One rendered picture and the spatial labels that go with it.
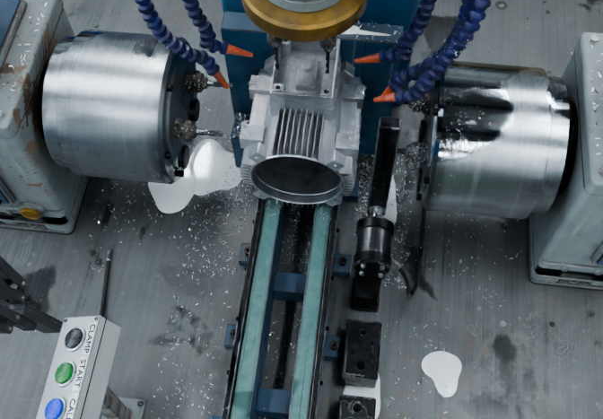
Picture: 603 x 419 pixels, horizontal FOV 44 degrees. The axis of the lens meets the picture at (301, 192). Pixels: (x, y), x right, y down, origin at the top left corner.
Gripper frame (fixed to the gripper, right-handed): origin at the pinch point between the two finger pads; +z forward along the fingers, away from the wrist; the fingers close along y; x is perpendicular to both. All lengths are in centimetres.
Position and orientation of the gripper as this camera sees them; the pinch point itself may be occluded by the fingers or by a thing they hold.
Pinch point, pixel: (35, 318)
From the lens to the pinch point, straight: 107.5
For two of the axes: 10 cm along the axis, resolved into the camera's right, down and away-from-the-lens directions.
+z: 4.5, 4.8, 7.6
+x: -8.9, 1.2, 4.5
